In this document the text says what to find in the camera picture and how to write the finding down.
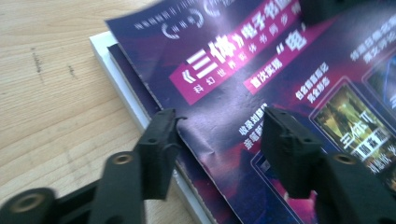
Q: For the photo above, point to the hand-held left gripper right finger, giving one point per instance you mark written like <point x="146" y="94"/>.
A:
<point x="289" y="155"/>

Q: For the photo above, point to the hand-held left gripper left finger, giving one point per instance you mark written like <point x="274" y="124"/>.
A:
<point x="158" y="149"/>

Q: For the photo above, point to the white book with picture grid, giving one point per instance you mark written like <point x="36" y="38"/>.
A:
<point x="123" y="77"/>

